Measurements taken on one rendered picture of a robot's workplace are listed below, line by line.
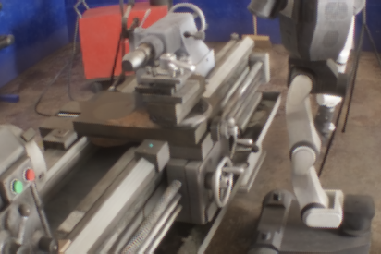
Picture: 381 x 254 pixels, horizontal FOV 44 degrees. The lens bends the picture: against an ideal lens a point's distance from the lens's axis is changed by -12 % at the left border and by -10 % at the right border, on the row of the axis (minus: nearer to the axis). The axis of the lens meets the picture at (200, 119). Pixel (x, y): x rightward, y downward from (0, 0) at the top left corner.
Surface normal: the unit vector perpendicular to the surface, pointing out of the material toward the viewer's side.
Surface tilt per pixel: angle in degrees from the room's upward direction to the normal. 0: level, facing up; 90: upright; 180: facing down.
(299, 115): 114
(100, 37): 90
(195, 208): 90
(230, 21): 90
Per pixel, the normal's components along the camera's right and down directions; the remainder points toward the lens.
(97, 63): 0.01, 0.43
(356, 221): -0.25, 0.43
